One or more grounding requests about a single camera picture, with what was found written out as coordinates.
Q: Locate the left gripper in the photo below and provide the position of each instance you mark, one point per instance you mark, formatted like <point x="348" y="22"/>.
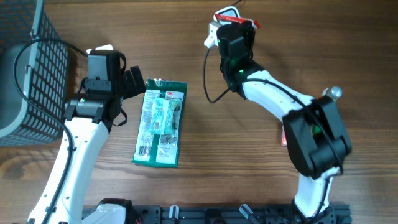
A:
<point x="134" y="82"/>

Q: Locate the teal wipes packet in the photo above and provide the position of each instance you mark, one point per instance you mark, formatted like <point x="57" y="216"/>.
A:
<point x="163" y="115"/>

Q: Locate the red Nescafe sachet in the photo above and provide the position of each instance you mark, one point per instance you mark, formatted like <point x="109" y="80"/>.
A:
<point x="240" y="20"/>

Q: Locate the orange Kleenex tissue pack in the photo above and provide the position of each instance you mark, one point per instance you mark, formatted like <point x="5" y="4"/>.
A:
<point x="283" y="138"/>

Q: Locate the yellow Vim dish soap bottle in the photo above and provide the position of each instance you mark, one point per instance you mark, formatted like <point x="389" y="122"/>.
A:
<point x="334" y="92"/>

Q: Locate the green lid jar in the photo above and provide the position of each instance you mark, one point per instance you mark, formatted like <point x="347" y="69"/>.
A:
<point x="316" y="130"/>

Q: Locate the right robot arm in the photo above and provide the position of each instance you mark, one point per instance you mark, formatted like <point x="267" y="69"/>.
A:
<point x="317" y="140"/>

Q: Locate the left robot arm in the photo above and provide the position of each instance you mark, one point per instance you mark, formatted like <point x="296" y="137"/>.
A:
<point x="89" y="118"/>

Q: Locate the white barcode scanner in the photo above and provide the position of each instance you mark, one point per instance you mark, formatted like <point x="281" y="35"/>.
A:
<point x="229" y="11"/>

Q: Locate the dark grey mesh basket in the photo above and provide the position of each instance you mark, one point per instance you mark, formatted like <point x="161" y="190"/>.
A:
<point x="34" y="75"/>

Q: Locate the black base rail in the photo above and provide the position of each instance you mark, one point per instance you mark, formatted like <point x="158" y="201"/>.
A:
<point x="268" y="214"/>

